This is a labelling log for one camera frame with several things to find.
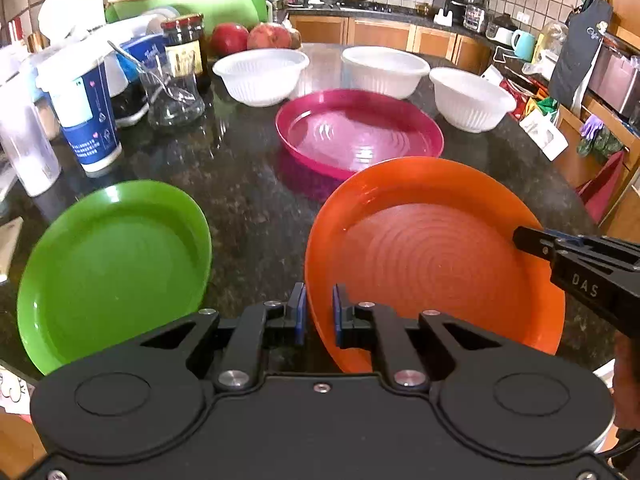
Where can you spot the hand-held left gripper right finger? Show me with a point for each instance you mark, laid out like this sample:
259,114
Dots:
337,315

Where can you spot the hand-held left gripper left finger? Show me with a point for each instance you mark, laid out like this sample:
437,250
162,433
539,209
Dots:
300,312

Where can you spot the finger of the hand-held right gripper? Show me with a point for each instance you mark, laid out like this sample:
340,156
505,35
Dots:
532,244
565,236

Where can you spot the orange plastic plate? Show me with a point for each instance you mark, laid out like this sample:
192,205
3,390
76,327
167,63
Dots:
430,250

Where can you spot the white ribbed disposable bowl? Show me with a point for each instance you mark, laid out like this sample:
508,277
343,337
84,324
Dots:
260,72
385,67
470,95

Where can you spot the pink plastic plate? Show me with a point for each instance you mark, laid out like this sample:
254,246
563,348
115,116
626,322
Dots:
355,132

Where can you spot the green plastic plate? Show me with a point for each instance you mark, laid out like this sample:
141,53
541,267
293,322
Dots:
110,270

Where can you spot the red cloth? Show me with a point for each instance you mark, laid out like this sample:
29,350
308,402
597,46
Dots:
602,187

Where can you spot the white cardboard box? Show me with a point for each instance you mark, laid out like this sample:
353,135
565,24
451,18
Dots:
545,135

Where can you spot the purple rubber gloves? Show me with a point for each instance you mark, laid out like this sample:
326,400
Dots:
594,125

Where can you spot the stainless steel countertop appliance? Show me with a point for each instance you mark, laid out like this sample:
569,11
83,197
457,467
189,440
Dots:
615,77

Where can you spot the black apron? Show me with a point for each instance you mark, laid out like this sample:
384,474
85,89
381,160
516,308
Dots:
580,50

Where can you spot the mint green mug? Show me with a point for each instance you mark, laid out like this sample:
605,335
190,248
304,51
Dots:
524,45

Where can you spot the white rice cooker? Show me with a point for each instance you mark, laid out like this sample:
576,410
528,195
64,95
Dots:
501,32

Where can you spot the wooden kitchen cabinets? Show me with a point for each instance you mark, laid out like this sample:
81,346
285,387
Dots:
380,34

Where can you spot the brown kiwi fruit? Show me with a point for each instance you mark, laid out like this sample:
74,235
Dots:
295,37

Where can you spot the red apple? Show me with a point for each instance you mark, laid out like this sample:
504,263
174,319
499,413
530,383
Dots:
229,39
269,36

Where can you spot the metal spoon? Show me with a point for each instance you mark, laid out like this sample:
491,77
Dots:
150,72

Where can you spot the dark sauce jar red lid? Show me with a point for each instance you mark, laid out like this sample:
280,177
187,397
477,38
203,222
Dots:
185,52

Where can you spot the blue and white paper cup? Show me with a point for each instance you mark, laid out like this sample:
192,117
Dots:
87,120

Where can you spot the printed paper card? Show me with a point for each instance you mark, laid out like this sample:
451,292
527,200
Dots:
12,390

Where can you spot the blue tissue pack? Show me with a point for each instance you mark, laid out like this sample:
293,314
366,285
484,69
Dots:
145,52

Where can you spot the frosted plastic cup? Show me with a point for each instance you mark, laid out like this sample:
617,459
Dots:
27,145

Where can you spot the green cutting board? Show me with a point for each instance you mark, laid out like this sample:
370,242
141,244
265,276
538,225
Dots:
210,2

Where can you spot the white plastic bottle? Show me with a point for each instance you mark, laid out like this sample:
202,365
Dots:
70,7

